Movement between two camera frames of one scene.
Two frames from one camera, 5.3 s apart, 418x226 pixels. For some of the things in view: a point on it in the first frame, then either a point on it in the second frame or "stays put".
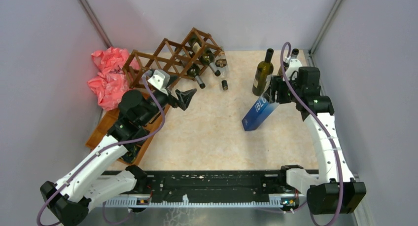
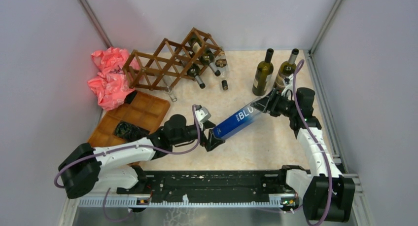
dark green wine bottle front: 194,71 stays put
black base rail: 231,183 stays put
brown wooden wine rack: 185,60 stays put
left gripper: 184,97 -> 212,142
